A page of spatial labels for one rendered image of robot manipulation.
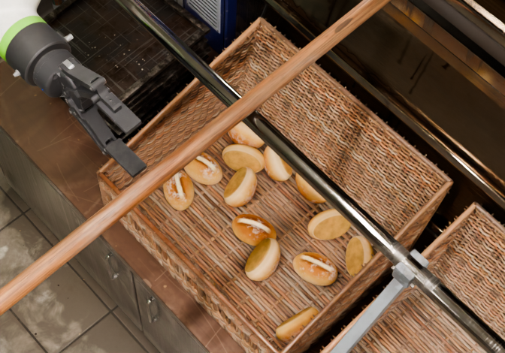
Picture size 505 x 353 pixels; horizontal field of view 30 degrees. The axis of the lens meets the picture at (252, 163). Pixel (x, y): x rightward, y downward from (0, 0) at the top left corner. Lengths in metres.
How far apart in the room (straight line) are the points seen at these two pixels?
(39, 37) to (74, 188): 0.67
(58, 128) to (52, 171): 0.11
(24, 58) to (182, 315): 0.72
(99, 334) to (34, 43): 1.25
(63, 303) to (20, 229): 0.26
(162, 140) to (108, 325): 0.72
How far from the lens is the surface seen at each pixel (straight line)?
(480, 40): 1.37
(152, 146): 2.07
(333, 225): 2.04
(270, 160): 2.09
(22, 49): 1.55
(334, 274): 2.01
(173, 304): 2.02
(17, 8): 1.59
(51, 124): 2.24
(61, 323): 2.65
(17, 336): 2.66
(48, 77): 1.52
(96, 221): 1.41
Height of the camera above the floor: 2.47
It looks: 61 degrees down
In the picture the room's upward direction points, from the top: 5 degrees clockwise
